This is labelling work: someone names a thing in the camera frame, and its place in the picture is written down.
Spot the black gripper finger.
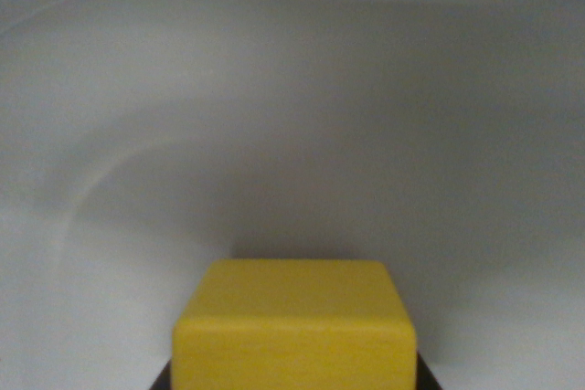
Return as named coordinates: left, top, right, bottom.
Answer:
left=149, top=361, right=174, bottom=390

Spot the yellow wooden cube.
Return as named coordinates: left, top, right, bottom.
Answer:
left=171, top=258, right=418, bottom=390

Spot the white plastic bin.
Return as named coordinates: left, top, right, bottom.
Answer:
left=0, top=0, right=585, bottom=390

